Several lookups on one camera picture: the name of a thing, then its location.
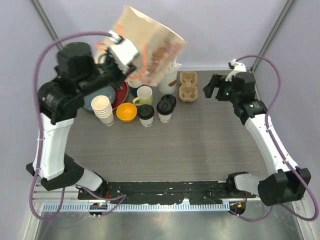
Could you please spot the white paper cup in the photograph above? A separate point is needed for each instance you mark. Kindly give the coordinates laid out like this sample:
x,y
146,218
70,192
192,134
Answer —
x,y
164,118
146,122

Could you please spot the dark green mug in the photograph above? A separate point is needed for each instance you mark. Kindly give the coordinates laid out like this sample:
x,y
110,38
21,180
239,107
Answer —
x,y
133,88

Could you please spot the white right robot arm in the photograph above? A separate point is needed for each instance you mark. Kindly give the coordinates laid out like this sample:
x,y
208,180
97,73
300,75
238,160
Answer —
x,y
282,184

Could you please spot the orange bowl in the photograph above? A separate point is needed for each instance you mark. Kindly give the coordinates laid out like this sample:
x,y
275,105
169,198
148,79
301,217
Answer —
x,y
126,112

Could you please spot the slotted cable duct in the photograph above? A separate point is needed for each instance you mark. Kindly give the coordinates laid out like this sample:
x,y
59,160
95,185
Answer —
x,y
185,206

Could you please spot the black cup lid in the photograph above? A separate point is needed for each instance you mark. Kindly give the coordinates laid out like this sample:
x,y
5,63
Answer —
x,y
164,107
145,112

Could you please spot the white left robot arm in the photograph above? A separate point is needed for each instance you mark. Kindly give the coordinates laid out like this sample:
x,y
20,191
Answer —
x,y
59,100

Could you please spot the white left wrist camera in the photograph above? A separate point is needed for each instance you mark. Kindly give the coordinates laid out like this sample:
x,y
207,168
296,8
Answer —
x,y
123,51

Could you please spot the white straw holder cup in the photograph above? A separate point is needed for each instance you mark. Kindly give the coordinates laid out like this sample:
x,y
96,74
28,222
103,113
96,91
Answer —
x,y
168,84

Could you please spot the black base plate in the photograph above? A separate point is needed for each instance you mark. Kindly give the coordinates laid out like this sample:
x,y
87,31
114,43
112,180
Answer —
x,y
170,192

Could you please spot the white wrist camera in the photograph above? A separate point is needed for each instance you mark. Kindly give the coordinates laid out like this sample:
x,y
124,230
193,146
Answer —
x,y
123,51
236,67

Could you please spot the red round tray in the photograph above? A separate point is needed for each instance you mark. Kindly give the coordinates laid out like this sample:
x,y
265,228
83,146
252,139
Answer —
x,y
121,95

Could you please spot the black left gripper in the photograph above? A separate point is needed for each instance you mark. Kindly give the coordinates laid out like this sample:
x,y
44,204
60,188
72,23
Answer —
x,y
130,70

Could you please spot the pale green mug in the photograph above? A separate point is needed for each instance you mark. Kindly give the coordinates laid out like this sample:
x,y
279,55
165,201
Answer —
x,y
144,96

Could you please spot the blue-grey plate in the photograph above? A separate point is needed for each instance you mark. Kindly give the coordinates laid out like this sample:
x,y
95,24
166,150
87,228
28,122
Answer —
x,y
106,91

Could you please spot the stack of black lids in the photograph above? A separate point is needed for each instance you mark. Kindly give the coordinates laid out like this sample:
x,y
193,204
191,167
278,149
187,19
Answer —
x,y
169,98

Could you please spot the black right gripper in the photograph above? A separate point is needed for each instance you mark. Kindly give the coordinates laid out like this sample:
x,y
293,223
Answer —
x,y
215,82

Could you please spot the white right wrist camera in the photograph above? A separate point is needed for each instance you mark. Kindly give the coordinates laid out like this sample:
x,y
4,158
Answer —
x,y
236,67

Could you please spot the brown paper bag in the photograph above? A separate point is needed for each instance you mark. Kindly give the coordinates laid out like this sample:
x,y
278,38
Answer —
x,y
157,44

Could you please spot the cardboard cup carrier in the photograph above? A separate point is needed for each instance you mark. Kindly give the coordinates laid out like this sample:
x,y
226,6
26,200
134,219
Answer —
x,y
188,91

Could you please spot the stack of white paper cups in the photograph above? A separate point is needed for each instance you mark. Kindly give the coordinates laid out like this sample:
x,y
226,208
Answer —
x,y
103,110

